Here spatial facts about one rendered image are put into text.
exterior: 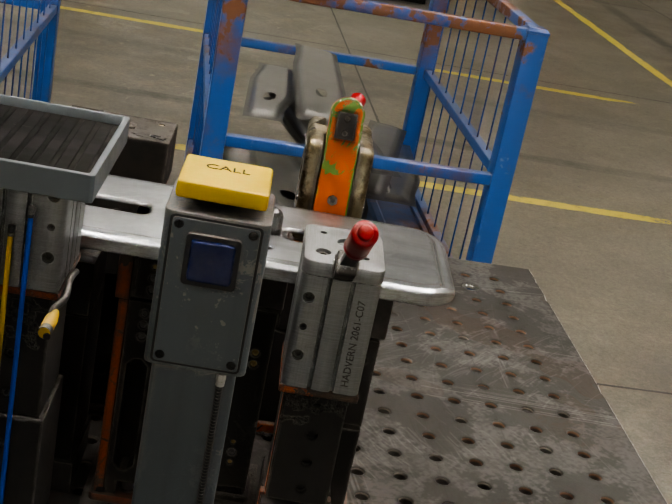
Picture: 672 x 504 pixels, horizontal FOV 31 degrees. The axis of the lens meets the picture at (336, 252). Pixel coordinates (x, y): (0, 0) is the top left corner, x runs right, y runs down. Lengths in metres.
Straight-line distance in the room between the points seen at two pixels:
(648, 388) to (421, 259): 2.41
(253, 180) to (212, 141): 2.19
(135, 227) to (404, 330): 0.71
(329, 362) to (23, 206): 0.27
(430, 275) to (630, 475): 0.50
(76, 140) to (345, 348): 0.30
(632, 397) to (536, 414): 1.86
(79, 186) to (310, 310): 0.29
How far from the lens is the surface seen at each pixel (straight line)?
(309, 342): 0.99
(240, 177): 0.80
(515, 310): 1.92
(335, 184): 1.28
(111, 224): 1.13
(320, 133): 1.31
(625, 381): 3.54
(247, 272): 0.79
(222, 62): 2.94
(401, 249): 1.19
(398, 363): 1.65
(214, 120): 2.97
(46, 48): 4.19
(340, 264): 0.94
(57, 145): 0.81
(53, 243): 0.97
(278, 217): 1.16
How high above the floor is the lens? 1.41
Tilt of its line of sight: 21 degrees down
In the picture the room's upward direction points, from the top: 11 degrees clockwise
